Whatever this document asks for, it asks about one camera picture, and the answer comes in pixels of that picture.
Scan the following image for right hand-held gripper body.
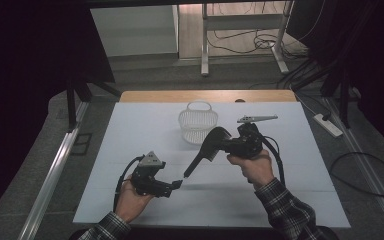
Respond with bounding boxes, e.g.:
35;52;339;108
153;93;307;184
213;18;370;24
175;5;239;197
224;114;279;160

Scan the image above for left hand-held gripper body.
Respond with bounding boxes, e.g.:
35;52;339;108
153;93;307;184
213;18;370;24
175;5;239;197
130;150;174;198

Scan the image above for person's right hand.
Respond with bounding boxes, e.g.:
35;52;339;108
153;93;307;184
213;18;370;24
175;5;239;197
226;148;276;191

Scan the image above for person's left hand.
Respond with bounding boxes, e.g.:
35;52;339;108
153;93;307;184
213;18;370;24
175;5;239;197
114;181;155;224

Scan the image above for white table mat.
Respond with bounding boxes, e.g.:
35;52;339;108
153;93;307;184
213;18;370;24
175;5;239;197
72;101;351;229

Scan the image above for white plastic basket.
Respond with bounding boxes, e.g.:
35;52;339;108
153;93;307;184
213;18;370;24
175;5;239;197
177;100;220;145

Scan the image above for wooden table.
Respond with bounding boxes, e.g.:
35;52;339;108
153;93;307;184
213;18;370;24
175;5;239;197
119;89;298;104

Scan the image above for white power strip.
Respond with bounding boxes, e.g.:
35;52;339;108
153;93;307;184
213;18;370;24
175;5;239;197
312;112;344;139

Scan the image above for black metal stand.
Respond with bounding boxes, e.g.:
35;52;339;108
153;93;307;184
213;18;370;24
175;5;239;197
289;59;356;130
65;75;122;132

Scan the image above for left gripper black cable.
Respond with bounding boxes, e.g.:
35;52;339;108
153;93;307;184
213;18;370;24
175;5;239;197
112;154;147;213

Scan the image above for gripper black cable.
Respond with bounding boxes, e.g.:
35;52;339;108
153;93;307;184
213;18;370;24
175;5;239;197
112;154;147;213
260;134;287;187

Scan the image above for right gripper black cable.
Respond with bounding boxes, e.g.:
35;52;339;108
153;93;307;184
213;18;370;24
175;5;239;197
260;134;287;187

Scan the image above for aluminium floor rail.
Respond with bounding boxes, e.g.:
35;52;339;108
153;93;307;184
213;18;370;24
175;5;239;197
323;96;384;238
17;101;90;240

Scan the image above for tangle of floor cables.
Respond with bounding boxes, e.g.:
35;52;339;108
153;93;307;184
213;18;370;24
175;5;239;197
209;29;309;57

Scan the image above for white desk frame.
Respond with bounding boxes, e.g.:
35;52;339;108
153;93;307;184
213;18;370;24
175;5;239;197
199;0;295;77

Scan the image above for white wall panel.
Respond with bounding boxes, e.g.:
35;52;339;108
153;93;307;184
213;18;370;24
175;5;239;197
89;4;180;58

